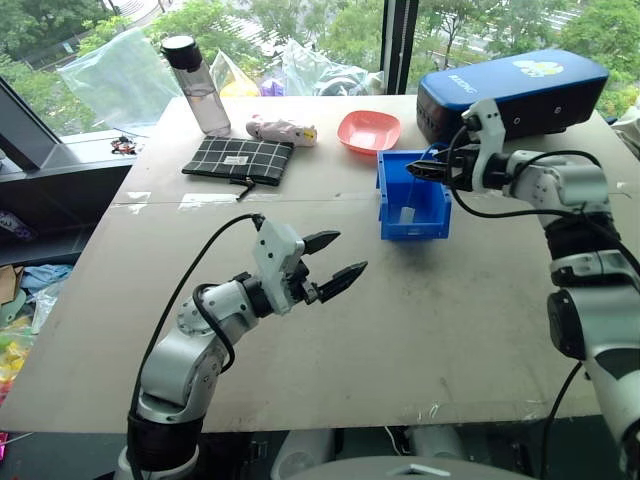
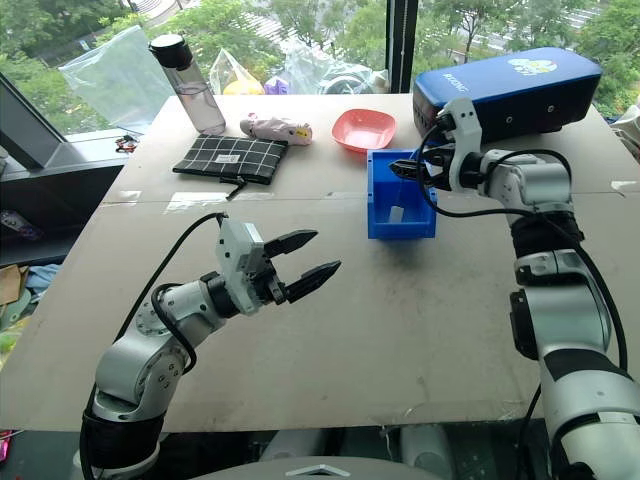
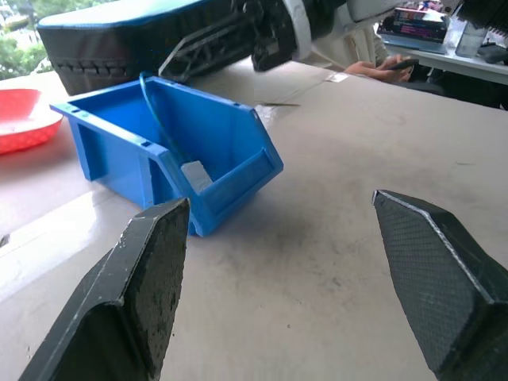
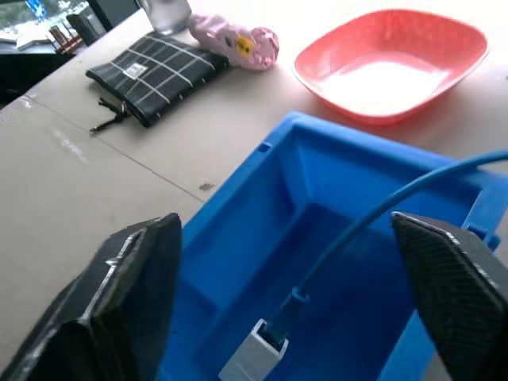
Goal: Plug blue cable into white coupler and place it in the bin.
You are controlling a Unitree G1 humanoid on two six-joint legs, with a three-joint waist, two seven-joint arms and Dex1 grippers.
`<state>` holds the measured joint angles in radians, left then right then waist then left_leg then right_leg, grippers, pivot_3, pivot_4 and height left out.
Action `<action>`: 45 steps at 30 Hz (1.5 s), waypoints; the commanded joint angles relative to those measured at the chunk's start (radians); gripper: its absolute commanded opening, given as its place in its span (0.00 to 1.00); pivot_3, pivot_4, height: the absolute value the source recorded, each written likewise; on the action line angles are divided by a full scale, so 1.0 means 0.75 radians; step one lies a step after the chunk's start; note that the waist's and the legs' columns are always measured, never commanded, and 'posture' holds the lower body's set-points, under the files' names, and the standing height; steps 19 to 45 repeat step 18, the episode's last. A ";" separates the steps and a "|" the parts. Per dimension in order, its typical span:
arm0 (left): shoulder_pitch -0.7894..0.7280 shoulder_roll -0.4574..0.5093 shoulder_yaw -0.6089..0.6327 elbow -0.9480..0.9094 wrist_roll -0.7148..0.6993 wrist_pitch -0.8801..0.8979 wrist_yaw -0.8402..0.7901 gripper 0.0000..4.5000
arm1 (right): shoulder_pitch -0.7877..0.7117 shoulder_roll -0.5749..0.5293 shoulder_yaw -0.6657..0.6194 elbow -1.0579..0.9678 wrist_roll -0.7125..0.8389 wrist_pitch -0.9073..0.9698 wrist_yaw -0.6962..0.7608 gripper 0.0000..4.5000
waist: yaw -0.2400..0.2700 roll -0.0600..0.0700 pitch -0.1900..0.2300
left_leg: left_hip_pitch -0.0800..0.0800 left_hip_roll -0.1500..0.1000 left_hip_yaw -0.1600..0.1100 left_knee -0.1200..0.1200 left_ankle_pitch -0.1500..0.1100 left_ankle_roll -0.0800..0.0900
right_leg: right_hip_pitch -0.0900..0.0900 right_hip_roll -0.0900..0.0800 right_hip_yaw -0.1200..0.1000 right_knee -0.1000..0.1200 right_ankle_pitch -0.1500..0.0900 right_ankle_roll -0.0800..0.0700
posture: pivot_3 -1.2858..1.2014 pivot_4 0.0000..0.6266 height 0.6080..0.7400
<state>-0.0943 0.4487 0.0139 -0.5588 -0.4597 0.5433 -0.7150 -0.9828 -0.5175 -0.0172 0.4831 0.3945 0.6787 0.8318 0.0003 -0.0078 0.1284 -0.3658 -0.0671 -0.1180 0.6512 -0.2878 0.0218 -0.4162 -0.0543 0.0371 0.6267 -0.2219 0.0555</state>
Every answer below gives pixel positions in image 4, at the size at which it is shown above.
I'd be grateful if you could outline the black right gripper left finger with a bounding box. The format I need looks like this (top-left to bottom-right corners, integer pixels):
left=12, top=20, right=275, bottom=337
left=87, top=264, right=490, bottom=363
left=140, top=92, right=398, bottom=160
left=0, top=212, right=183, bottom=381

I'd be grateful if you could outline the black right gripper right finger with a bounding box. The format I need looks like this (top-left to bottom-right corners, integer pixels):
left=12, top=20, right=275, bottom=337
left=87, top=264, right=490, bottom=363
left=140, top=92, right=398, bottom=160
left=391, top=211, right=508, bottom=381

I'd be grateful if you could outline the blue ethernet cable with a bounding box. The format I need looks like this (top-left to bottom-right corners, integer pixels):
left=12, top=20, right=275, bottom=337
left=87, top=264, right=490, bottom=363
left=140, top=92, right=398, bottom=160
left=264, top=149, right=508, bottom=343

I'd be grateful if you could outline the white cable coupler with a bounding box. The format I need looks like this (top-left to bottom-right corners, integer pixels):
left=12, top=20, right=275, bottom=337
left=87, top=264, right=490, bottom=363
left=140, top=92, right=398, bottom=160
left=217, top=317, right=290, bottom=381

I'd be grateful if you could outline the blue plastic bin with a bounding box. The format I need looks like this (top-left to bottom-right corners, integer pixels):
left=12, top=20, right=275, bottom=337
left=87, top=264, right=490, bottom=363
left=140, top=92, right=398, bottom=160
left=156, top=110, right=508, bottom=381

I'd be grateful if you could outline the black plaid zipper pouch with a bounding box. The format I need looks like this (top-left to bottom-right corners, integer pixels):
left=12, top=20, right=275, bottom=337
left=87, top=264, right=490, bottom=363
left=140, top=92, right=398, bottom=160
left=85, top=31, right=231, bottom=133

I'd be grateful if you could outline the red plastic basket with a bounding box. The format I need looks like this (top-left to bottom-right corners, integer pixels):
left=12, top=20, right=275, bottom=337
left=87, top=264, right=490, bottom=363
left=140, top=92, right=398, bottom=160
left=292, top=9, right=490, bottom=127

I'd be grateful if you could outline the small wooden rack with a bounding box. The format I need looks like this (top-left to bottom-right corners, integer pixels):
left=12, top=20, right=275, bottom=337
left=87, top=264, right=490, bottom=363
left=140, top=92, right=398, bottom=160
left=48, top=22, right=83, bottom=54

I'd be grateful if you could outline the white paper stack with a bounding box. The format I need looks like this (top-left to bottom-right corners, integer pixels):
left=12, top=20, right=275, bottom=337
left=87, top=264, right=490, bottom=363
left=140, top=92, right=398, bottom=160
left=15, top=34, right=55, bottom=52

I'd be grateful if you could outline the pink plush toy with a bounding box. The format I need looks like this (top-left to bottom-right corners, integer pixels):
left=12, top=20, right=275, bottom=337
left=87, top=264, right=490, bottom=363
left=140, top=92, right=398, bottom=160
left=188, top=13, right=280, bottom=73

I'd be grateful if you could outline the clear glass cup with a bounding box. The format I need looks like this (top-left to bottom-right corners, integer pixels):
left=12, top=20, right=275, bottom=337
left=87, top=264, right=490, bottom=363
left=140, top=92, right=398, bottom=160
left=139, top=0, right=193, bottom=36

